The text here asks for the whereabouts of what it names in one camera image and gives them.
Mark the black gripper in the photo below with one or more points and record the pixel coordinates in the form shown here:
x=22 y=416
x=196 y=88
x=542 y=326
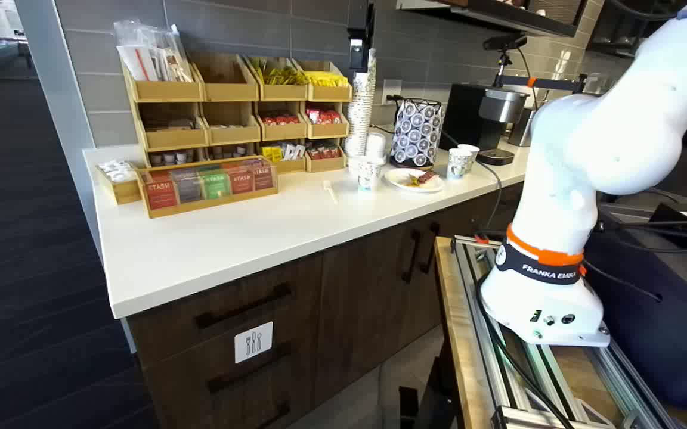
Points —
x=361 y=51

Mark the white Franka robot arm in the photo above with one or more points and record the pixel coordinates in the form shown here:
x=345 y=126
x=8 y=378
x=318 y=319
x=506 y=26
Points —
x=598 y=135

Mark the bright yellow sachet pile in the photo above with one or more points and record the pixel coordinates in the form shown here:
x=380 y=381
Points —
x=325 y=79

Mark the red sachet pile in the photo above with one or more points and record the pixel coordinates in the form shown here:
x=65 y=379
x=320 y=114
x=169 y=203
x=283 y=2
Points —
x=324 y=114
x=280 y=118

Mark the dark yellow sachet pile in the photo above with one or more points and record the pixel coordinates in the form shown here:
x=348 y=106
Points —
x=278 y=73

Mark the yellow and white sachet pile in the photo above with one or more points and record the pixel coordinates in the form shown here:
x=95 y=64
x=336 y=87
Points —
x=284 y=150

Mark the white plate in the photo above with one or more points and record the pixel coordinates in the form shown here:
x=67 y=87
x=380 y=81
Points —
x=398 y=178

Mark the wooden condiment rack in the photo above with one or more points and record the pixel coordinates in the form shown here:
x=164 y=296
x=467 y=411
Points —
x=169 y=92

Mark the small wooden sachet box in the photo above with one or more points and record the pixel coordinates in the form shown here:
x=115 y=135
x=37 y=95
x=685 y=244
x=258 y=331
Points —
x=128 y=191

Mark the taller paper cup stack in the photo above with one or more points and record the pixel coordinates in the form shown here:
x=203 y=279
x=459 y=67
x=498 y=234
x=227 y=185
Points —
x=371 y=62

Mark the paper cup stack green logo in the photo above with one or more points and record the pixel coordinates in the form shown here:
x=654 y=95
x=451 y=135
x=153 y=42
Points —
x=358 y=111

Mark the stack of white lids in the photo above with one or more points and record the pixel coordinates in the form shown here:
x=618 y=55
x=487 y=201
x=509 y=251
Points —
x=376 y=144

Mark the donut print pod holder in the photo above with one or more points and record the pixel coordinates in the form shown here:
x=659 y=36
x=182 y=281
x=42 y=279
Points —
x=416 y=132

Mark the small red packet pile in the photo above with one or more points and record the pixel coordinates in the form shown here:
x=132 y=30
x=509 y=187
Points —
x=324 y=150

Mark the black coffee machine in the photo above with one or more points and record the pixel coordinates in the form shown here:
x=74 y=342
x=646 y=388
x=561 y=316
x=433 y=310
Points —
x=463 y=114

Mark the white plastic spoon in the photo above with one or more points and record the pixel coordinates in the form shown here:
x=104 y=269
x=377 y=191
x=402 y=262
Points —
x=330 y=191

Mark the white paper cup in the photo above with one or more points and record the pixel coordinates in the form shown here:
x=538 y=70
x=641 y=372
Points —
x=461 y=160

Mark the dark red tea box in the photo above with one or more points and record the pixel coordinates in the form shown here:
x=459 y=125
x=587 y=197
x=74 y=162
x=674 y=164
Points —
x=263 y=174

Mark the green tea box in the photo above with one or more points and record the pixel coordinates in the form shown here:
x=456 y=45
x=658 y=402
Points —
x=215 y=185

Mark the dark brown pod pile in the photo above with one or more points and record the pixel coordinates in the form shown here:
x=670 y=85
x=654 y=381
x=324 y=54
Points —
x=173 y=158

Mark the grey tea box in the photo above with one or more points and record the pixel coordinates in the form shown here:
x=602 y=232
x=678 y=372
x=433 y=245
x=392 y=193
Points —
x=187 y=187

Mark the wooden tea box tray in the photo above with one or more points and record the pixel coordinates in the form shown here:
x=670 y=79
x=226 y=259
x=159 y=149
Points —
x=202 y=205

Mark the clear bag of stirrers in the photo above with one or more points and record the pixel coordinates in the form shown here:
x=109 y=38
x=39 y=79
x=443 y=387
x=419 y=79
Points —
x=148 y=55

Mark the dark wood counter cabinet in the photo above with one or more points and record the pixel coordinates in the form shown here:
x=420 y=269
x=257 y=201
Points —
x=345 y=300

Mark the white drawer label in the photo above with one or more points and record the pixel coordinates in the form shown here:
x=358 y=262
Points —
x=253 y=342

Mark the white wall outlet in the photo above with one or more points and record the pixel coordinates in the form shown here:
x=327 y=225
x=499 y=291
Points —
x=392 y=92

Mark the black camera on stand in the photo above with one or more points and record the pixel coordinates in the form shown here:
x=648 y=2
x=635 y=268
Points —
x=506 y=43

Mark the dark wall shelf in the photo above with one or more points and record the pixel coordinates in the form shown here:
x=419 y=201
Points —
x=503 y=14

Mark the aluminium frame robot table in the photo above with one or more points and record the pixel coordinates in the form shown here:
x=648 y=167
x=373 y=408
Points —
x=459 y=348

